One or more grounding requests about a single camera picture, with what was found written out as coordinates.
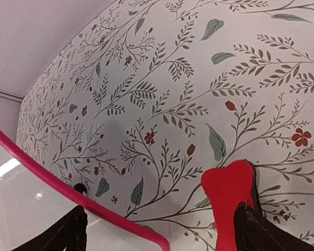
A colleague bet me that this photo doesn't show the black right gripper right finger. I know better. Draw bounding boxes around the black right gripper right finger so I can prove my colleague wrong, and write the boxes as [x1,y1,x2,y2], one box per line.
[233,202,314,251]

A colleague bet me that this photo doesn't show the red black whiteboard eraser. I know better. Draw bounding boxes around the red black whiteboard eraser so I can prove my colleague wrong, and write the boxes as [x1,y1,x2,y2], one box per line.
[201,160,263,250]

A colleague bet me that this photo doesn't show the pink framed whiteboard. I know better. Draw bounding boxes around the pink framed whiteboard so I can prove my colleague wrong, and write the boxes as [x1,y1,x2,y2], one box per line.
[0,130,170,250]

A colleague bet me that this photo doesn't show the floral patterned table mat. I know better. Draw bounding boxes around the floral patterned table mat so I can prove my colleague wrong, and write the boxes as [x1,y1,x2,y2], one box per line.
[16,1,314,250]

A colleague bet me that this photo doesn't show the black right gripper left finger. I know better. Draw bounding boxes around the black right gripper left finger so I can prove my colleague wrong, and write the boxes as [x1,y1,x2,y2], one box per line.
[13,205,88,251]

